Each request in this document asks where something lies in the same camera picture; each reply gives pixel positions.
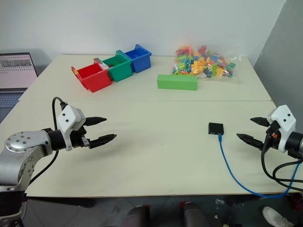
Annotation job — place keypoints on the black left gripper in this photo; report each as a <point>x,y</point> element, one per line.
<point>77,138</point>

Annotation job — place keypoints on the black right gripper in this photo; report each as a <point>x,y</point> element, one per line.
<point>273,139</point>

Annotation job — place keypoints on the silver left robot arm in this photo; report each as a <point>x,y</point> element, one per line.
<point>21,151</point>

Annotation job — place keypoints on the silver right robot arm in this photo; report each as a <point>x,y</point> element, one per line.
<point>295,144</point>

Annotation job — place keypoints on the small black box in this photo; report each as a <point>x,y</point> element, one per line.
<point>216,128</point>

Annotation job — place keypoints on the red plastic bin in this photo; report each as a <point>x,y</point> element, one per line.
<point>97,80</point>

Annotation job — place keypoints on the green plastic bin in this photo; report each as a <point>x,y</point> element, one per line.
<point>120,72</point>

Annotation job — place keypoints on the blue plastic bin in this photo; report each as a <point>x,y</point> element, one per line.
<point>141,62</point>

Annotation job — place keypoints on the dark red object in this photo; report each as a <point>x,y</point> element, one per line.
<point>297,202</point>

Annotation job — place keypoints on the clear bag of colourful bricks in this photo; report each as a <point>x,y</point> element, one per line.
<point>203,63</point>

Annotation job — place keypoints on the white shoe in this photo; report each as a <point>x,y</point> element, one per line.
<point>277,217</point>

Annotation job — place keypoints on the green rectangular block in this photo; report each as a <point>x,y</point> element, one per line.
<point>177,82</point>

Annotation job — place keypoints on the dark rounded shape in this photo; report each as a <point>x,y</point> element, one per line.
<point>138,216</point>
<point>196,215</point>

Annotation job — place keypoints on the grey laptop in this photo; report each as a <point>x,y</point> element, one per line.
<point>15,73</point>

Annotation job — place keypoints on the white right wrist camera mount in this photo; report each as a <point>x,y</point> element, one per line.
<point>285,123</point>

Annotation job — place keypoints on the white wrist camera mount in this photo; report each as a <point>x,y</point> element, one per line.
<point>285,123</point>
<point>68,117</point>

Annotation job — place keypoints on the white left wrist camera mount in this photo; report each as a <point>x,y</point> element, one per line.
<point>68,117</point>

